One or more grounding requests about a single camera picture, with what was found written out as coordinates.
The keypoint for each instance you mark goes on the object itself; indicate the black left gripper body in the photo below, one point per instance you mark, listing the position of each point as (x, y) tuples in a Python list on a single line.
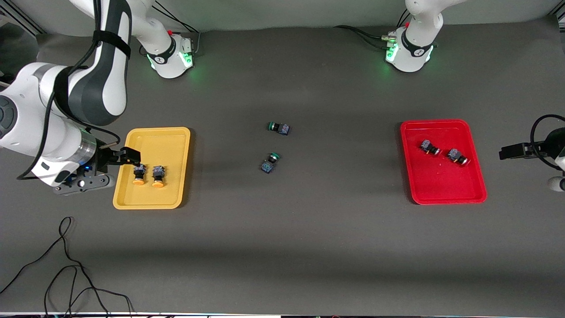
[(554, 144)]

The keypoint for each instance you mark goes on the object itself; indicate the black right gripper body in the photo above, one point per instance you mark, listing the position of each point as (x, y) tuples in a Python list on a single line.
[(104, 158)]

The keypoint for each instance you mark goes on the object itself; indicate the yellow push button switch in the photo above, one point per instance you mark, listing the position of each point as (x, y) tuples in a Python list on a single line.
[(158, 174), (139, 173)]

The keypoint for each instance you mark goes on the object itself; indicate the red push button switch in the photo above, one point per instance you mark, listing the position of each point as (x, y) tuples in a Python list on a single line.
[(456, 156), (427, 145)]

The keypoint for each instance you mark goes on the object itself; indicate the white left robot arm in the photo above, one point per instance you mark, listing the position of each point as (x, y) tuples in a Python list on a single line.
[(415, 44)]

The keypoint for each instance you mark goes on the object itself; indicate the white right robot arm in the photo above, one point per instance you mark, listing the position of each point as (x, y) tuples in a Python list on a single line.
[(53, 132)]

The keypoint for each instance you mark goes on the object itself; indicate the yellow plastic tray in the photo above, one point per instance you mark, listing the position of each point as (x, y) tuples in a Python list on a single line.
[(172, 154)]

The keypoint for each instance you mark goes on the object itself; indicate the red plastic tray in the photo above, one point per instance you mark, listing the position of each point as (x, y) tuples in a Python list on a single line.
[(441, 185)]

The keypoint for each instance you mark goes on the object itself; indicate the dark grey table cloth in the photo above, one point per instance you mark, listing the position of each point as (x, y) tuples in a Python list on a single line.
[(282, 247)]

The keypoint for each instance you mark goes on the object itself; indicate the aluminium frame rail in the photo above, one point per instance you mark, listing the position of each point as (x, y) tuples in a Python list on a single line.
[(26, 24), (561, 15)]

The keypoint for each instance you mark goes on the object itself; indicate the green push button switch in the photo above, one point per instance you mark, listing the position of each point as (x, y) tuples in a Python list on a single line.
[(266, 167), (282, 129)]

